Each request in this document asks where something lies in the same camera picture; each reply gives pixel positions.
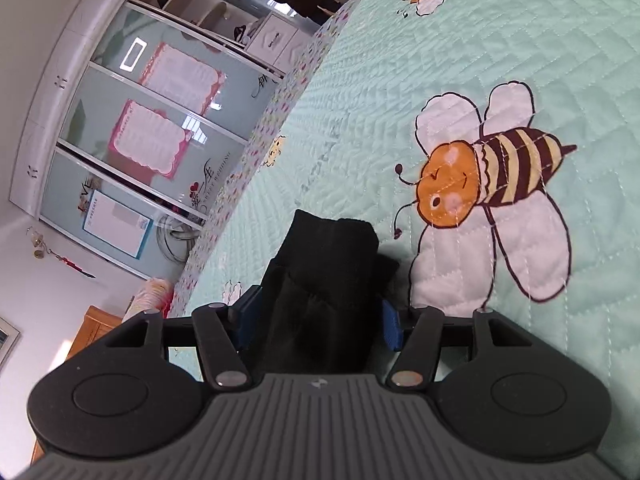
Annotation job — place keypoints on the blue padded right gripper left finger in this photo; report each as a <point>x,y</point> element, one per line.
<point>244,315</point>

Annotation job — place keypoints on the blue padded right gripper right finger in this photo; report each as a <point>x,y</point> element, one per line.
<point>398,325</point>

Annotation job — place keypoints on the black jacket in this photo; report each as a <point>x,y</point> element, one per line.
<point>323,298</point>

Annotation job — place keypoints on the pink floral duvet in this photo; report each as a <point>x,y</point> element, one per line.
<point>154,294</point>

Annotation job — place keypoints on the glass door wardrobe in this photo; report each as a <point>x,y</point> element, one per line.
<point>142,111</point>

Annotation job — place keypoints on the mint green bee quilt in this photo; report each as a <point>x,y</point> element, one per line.
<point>494,147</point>

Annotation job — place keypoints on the white drawer cabinet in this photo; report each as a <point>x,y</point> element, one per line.
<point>277,43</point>

